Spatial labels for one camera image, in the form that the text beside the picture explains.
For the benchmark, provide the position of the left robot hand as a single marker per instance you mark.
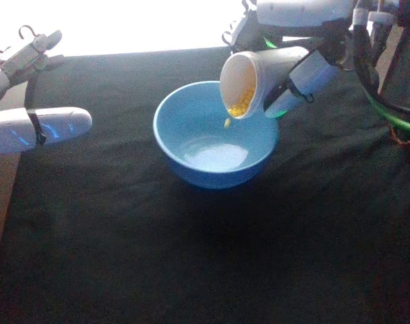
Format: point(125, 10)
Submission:
point(63, 123)

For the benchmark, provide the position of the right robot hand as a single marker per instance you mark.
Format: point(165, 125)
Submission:
point(302, 11)

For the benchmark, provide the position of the white cup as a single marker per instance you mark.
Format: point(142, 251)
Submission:
point(237, 77)

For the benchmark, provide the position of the yellow beads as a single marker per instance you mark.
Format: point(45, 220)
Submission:
point(240, 107)

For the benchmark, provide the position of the blue bowl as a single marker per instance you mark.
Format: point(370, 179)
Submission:
point(191, 135)

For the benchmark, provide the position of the black table cloth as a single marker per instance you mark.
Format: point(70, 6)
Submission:
point(205, 256)

